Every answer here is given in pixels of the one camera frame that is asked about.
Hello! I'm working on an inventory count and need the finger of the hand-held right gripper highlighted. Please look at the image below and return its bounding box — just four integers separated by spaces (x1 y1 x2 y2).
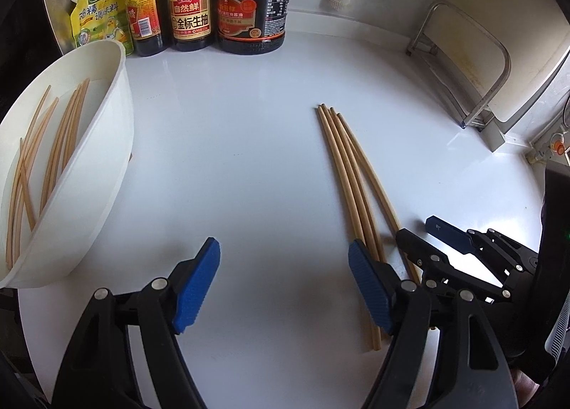
395 228 513 303
424 214 542 276

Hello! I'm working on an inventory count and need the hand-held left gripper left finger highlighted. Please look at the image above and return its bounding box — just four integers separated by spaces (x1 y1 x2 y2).
51 237 222 409

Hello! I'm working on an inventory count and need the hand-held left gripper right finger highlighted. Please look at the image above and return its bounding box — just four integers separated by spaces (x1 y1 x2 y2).
348 239 519 409

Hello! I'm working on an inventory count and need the light bamboo chopstick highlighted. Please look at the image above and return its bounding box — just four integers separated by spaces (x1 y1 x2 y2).
328 107 389 265
317 105 377 353
321 103 384 352
336 112 423 285

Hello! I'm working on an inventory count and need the white plastic basin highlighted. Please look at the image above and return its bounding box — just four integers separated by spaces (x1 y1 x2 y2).
0 39 135 289

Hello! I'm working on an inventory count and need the bunch of wooden chopsticks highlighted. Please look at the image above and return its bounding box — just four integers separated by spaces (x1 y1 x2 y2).
4 78 90 271

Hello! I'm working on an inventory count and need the person's right hand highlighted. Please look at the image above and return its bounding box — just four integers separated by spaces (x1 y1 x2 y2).
512 384 546 409

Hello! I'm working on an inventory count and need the metal board rack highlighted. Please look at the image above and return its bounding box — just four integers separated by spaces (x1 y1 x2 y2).
405 0 513 152

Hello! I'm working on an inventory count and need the pale cutting board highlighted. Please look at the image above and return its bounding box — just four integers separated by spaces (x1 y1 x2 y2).
434 0 570 134

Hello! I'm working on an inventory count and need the glass vinegar bottle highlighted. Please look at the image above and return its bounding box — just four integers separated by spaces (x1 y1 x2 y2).
121 0 170 58

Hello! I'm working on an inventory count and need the yellow seasoning pouch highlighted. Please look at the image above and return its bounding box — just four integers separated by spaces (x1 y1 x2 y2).
69 0 134 57

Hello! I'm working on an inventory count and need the wall power socket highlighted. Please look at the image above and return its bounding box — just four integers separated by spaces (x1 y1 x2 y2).
528 124 570 165

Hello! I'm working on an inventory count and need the large red-handled soy sauce jug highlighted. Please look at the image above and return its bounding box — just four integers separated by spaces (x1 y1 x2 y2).
216 0 295 56

